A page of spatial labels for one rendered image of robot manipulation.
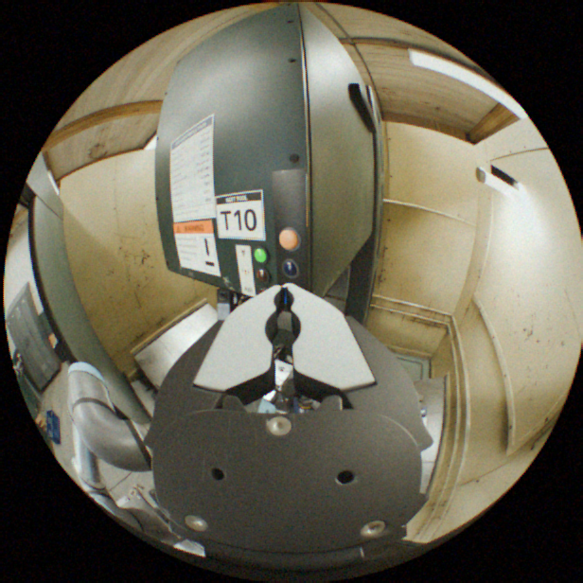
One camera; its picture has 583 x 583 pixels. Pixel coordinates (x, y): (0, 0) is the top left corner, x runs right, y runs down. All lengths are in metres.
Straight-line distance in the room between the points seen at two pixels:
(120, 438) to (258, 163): 0.43
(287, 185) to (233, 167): 0.10
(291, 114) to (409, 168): 1.06
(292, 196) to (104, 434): 0.42
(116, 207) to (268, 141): 1.28
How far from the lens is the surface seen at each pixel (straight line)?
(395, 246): 1.27
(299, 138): 0.24
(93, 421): 0.34
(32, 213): 0.68
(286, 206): 0.24
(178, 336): 1.67
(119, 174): 1.50
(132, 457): 0.33
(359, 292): 1.01
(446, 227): 1.29
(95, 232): 1.42
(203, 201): 0.36
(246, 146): 0.29
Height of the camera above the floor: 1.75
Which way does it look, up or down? 29 degrees down
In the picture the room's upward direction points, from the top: 1 degrees counter-clockwise
